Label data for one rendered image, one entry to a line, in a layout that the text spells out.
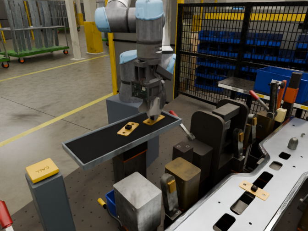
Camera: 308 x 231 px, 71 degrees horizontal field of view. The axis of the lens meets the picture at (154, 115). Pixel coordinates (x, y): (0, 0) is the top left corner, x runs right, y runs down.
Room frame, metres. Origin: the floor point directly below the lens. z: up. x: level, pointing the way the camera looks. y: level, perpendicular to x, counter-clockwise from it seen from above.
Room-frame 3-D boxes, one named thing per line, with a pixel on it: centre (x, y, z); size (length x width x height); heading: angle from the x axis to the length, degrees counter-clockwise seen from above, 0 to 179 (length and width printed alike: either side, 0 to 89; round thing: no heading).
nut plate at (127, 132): (0.61, 0.08, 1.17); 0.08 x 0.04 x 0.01; 157
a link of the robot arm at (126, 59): (1.04, 0.10, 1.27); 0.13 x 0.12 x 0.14; 84
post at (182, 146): (0.60, -0.10, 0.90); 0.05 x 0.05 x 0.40; 43
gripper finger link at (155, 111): (0.64, 0.00, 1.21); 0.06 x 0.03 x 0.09; 142
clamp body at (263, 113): (0.95, -0.53, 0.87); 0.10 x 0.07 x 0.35; 43
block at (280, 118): (0.96, -0.63, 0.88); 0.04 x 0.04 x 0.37; 43
